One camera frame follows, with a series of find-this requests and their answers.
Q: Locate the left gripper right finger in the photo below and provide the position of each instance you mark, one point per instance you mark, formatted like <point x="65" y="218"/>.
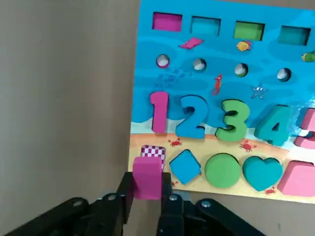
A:
<point x="177" y="216"/>

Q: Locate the blue hexagon piece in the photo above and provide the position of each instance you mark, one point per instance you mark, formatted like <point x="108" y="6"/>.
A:
<point x="184" y="167"/>

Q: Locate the teal heart piece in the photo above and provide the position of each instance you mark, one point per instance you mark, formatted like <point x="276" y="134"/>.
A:
<point x="262" y="173"/>

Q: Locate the blue number two piece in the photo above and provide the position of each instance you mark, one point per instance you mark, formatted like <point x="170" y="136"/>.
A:
<point x="189" y="131"/>

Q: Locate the green number three piece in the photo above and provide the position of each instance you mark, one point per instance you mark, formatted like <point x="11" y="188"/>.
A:
<point x="237" y="132"/>

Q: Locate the teal number four piece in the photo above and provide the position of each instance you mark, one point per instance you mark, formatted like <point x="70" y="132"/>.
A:
<point x="283" y="118"/>

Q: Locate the pink trapezoid piece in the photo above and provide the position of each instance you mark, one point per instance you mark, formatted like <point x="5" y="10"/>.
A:
<point x="297" y="179"/>

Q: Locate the magenta number five piece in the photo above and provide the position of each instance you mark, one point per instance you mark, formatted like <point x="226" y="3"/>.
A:
<point x="307" y="142"/>

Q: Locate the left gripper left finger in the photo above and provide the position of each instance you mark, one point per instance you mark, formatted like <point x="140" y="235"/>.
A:
<point x="98" y="216"/>

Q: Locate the green circle piece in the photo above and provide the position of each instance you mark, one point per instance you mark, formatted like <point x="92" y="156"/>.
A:
<point x="221" y="170"/>

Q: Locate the colourful wooden toy board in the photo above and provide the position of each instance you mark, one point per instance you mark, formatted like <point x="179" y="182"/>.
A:
<point x="221" y="73"/>

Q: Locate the pink rectangular block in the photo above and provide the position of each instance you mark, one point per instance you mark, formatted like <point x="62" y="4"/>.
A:
<point x="146" y="177"/>

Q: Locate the pink number one piece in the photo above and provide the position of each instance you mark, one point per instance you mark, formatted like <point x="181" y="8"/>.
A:
<point x="159" y="110"/>

